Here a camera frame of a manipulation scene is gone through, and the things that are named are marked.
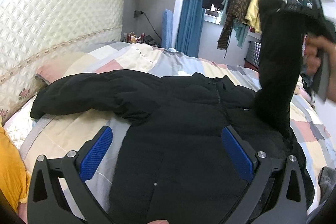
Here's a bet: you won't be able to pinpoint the black puffer jacket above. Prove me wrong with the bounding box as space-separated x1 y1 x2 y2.
28 0 314 223

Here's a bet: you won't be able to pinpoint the person right hand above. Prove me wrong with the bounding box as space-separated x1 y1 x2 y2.
304 35 336 102

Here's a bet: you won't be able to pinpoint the patchwork bed quilt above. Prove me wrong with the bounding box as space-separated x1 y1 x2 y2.
2 41 336 217

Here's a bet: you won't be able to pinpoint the yellow hanging jacket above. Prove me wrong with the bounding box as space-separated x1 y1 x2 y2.
242 0 262 34

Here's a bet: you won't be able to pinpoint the grey suitcase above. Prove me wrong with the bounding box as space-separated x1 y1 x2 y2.
244 41 261 71

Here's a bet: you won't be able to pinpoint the teal hanging garment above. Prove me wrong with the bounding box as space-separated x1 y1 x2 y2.
220 0 249 48

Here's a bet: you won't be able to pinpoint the brown plaid hanging scarf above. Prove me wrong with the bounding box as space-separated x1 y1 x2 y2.
218 0 250 51

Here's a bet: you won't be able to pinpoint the grey cloth at bed edge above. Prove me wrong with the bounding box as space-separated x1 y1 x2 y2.
318 166 336 205

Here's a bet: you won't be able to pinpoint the pink pillow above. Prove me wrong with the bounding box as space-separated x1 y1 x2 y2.
35 52 122 84

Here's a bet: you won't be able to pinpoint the blue curtain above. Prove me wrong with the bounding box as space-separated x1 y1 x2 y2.
175 0 205 57

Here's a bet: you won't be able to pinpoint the cosmetics bottles on nightstand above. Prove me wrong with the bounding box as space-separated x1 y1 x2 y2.
122 32 157 46

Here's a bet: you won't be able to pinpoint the cream quilted headboard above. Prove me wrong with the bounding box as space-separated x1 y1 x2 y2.
1 0 123 123

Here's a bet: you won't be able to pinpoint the black wall plug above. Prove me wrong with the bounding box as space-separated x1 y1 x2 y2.
133 10 142 18

